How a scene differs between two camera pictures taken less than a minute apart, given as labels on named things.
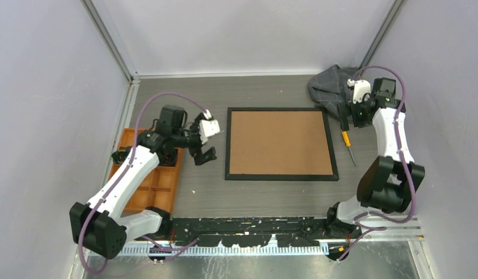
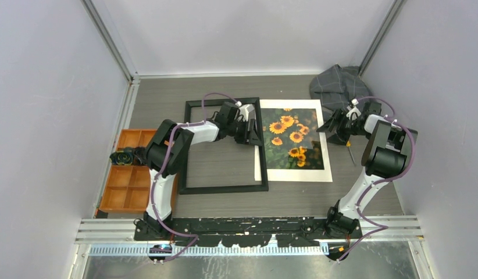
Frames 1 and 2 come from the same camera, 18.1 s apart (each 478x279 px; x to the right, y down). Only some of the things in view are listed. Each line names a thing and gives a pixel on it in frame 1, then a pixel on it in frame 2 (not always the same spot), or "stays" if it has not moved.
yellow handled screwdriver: x=346 y=136 stays
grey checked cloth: x=330 y=88 stays
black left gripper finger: x=202 y=158 → x=254 y=138
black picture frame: x=286 y=144 → x=183 y=188
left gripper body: x=190 y=139 → x=239 y=131
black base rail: x=249 y=232 stays
